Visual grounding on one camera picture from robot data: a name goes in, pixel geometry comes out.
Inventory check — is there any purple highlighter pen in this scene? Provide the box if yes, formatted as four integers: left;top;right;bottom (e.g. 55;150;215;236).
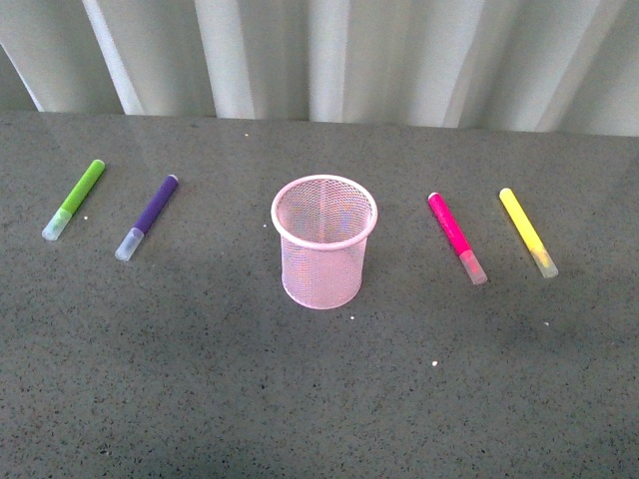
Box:
115;175;179;261

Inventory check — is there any pink mesh pen cup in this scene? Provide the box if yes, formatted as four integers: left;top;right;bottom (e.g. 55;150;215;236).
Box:
271;175;378;310

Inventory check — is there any pink highlighter pen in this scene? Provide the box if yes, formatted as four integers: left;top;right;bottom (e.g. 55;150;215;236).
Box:
427;192;487;285

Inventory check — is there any yellow highlighter pen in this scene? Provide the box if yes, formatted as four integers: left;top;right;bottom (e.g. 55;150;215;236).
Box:
498;188;558;278

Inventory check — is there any green highlighter pen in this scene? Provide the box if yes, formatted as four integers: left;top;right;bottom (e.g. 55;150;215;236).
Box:
41;159;106;241

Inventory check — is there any white pleated curtain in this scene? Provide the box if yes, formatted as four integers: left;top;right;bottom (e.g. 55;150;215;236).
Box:
1;1;638;136

